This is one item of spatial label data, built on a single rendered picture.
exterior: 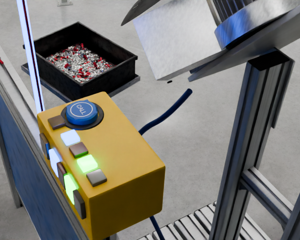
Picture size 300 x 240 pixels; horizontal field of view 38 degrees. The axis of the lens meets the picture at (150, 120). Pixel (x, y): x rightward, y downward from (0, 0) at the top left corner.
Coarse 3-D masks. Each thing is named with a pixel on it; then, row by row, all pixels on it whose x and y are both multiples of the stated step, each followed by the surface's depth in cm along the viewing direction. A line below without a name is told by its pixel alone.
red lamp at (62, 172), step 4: (56, 164) 52; (60, 164) 52; (60, 168) 52; (64, 168) 52; (60, 172) 52; (64, 172) 51; (60, 176) 52; (60, 180) 53; (64, 180) 52; (64, 184) 52; (64, 188) 53
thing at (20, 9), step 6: (18, 0) 69; (18, 6) 71; (24, 18) 71; (24, 24) 71; (24, 30) 72; (24, 36) 74; (24, 42) 75; (30, 54) 75; (30, 60) 76; (30, 66) 77; (30, 72) 79; (36, 84) 80; (36, 90) 80; (36, 96) 82; (36, 102) 84
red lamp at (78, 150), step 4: (76, 144) 52; (80, 144) 52; (72, 148) 51; (76, 148) 51; (80, 148) 51; (84, 148) 51; (72, 152) 51; (76, 152) 51; (80, 152) 51; (84, 152) 51; (88, 152) 51; (76, 156) 50; (80, 156) 51
